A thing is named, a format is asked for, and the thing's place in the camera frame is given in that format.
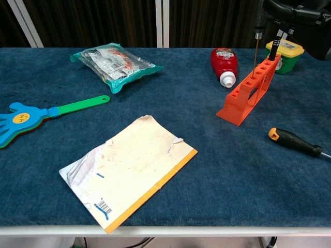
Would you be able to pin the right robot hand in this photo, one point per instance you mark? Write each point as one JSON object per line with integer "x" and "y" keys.
{"x": 310, "y": 15}

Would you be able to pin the small black tool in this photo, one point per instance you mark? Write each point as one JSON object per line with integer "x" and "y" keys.
{"x": 258, "y": 28}

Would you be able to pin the orange test tube rack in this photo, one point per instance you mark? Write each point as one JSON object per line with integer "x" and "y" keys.
{"x": 234, "y": 106}

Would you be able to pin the black orange large screwdriver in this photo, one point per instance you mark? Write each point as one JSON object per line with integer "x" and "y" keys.
{"x": 294, "y": 142}

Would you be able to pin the blue hand clapper toy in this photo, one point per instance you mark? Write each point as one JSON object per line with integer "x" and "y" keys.
{"x": 23, "y": 118}

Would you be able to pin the yellow lidded green container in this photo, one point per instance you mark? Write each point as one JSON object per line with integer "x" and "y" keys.
{"x": 291, "y": 58}

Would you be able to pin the red ketchup bottle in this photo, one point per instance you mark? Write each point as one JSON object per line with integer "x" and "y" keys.
{"x": 224, "y": 63}

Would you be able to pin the black pleated curtain panel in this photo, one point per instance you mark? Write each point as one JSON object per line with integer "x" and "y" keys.
{"x": 90, "y": 23}
{"x": 7, "y": 23}
{"x": 207, "y": 23}

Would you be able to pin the blue felt table cover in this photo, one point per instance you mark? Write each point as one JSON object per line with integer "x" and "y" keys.
{"x": 194, "y": 116}

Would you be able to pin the teal snack packet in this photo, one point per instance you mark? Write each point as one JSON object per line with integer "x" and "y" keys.
{"x": 113, "y": 65}

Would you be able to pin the cream book yellow spine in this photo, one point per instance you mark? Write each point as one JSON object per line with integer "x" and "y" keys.
{"x": 129, "y": 168}

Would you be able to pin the white frame post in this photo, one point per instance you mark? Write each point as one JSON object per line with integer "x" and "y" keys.
{"x": 162, "y": 23}
{"x": 26, "y": 23}

